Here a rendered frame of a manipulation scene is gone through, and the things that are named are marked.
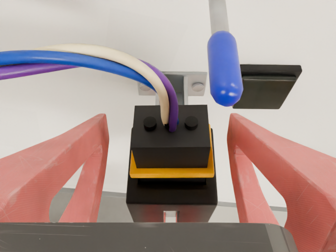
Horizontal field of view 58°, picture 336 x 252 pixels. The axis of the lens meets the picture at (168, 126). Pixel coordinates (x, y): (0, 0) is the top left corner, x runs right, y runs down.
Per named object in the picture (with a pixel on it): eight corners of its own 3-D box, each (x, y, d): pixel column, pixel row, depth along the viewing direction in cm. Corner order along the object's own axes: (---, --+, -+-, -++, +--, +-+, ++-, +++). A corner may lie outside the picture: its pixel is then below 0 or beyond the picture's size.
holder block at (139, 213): (139, 167, 20) (135, 229, 18) (131, 126, 16) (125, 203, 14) (201, 168, 20) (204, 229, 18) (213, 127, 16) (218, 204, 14)
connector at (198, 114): (145, 157, 16) (143, 192, 15) (133, 101, 12) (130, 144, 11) (200, 156, 16) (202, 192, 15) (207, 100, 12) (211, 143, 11)
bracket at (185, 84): (138, 92, 22) (134, 157, 19) (136, 70, 19) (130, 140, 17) (203, 93, 22) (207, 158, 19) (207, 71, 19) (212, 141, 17)
